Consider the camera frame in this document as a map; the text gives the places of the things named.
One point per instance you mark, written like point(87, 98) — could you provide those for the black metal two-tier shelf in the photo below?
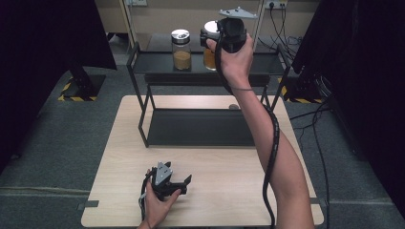
point(203, 127)

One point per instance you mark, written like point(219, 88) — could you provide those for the glass jar with white lid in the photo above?
point(209, 58)

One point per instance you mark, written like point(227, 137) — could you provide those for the glass jar with metal lid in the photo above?
point(181, 54)

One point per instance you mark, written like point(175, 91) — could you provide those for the person's right hand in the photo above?
point(237, 66)

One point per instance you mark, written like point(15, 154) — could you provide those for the grey tape strip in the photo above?
point(318, 201)
point(88, 204)

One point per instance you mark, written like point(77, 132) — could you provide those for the black curtain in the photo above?
point(41, 63)
point(366, 79)

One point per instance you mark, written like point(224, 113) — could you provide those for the small round grey knob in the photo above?
point(234, 106)

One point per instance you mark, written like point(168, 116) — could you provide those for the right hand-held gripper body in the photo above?
point(234, 33)

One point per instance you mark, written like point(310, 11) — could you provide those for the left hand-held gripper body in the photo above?
point(163, 179)

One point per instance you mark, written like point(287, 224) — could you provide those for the person's left hand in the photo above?
point(157, 210)

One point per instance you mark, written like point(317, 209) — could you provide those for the black stand base striped tape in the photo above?
point(302, 92)
point(84, 87)

